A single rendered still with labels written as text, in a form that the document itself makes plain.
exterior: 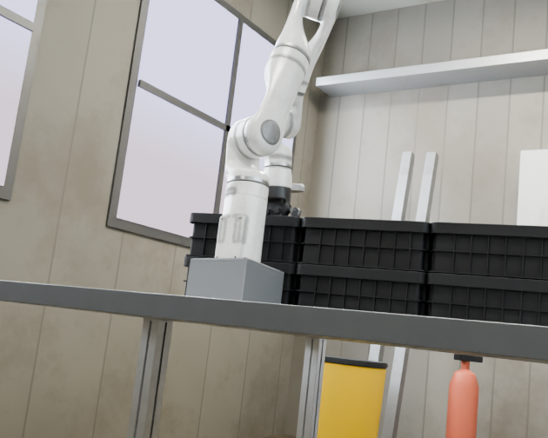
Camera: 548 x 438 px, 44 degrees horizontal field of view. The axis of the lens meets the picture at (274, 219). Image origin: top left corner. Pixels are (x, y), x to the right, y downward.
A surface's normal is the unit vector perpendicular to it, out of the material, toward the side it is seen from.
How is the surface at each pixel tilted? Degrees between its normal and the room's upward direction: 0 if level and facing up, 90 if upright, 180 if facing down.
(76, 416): 90
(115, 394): 90
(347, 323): 90
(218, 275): 90
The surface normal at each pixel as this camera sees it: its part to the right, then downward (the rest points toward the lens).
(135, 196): 0.84, 0.00
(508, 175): -0.53, -0.20
